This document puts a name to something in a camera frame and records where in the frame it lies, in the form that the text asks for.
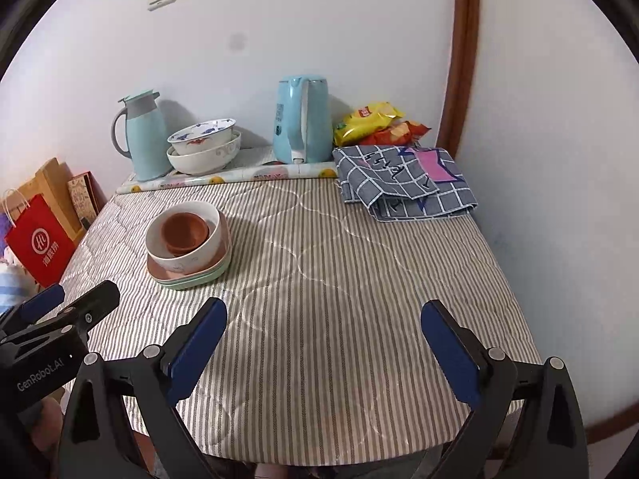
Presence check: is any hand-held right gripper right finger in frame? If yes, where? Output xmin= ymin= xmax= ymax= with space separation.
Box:
xmin=409 ymin=299 xmax=590 ymax=479

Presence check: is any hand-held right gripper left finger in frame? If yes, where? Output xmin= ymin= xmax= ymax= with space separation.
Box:
xmin=60 ymin=297 xmax=228 ymax=479

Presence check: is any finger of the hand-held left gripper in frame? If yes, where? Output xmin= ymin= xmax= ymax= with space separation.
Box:
xmin=30 ymin=279 xmax=121 ymax=342
xmin=0 ymin=284 xmax=67 ymax=335

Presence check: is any light green plate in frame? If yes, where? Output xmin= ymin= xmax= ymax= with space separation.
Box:
xmin=157 ymin=239 xmax=234 ymax=290

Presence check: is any pink plate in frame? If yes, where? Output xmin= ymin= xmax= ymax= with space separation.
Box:
xmin=146 ymin=230 xmax=231 ymax=281

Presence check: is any plain white bowl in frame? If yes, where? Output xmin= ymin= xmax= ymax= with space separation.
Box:
xmin=145 ymin=200 xmax=221 ymax=273

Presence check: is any terracotta brown bowl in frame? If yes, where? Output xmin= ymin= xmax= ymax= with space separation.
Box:
xmin=161 ymin=212 xmax=210 ymax=256

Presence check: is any blue striped cloth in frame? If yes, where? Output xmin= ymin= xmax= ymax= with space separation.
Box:
xmin=0 ymin=247 xmax=38 ymax=310

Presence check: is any red shopping bag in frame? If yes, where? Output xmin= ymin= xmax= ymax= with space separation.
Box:
xmin=2 ymin=188 xmax=75 ymax=287

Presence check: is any patterned cardboard box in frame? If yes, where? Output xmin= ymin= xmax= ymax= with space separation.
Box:
xmin=67 ymin=172 xmax=107 ymax=233

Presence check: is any brown paper bag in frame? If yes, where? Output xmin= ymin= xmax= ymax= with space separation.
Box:
xmin=34 ymin=157 xmax=87 ymax=246

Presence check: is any striped quilted table cover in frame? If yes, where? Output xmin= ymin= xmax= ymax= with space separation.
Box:
xmin=60 ymin=174 xmax=542 ymax=467

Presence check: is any light blue thermos jug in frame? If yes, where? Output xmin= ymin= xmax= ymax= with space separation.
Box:
xmin=111 ymin=90 xmax=169 ymax=183

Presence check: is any white fruit-print mat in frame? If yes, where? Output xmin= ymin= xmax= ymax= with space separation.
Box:
xmin=116 ymin=146 xmax=339 ymax=195

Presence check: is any white bowl grey swirl pattern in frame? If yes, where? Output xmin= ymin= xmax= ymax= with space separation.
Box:
xmin=166 ymin=130 xmax=242 ymax=176

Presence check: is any grey checked folded cloth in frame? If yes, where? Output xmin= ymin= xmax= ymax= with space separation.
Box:
xmin=333 ymin=144 xmax=477 ymax=223

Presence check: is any white bowl red blue pattern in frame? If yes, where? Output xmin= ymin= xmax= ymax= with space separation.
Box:
xmin=167 ymin=118 xmax=236 ymax=156

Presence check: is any red snack bag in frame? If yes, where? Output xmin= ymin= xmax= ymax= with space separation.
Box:
xmin=367 ymin=121 xmax=431 ymax=146

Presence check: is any yellow snack bag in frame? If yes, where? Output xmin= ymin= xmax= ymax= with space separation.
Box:
xmin=333 ymin=102 xmax=404 ymax=148

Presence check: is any light blue electric kettle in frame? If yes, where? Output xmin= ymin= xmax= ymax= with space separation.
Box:
xmin=272 ymin=76 xmax=334 ymax=165

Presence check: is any brown wooden door frame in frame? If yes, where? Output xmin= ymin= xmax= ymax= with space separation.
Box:
xmin=437 ymin=0 xmax=481 ymax=150

